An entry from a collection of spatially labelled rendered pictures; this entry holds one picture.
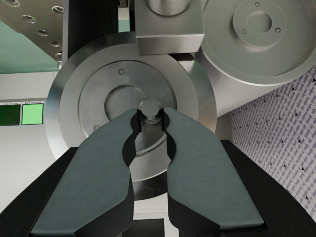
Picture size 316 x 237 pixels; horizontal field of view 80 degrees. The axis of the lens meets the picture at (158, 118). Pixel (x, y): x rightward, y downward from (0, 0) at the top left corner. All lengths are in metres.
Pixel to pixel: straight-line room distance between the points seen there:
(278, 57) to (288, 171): 0.14
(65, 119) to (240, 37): 0.17
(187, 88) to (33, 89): 3.42
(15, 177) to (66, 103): 0.45
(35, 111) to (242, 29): 0.51
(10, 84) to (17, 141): 3.18
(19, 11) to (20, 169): 0.36
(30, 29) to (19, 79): 3.20
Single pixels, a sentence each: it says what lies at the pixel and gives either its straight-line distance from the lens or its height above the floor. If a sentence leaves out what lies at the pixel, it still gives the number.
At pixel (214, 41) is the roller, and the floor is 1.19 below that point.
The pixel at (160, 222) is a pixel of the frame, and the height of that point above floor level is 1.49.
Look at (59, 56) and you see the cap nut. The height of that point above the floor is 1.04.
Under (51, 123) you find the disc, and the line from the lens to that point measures 0.19.
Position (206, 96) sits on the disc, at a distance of 0.17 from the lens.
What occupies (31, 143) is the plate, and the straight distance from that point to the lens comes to 0.59.
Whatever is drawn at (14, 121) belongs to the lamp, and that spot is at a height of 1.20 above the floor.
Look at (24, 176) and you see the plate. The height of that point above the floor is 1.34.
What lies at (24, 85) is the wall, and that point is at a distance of 3.63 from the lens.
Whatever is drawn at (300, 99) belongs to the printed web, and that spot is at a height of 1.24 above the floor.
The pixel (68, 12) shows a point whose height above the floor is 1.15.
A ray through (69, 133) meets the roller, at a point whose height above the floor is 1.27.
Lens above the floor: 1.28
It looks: 8 degrees down
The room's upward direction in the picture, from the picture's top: 177 degrees clockwise
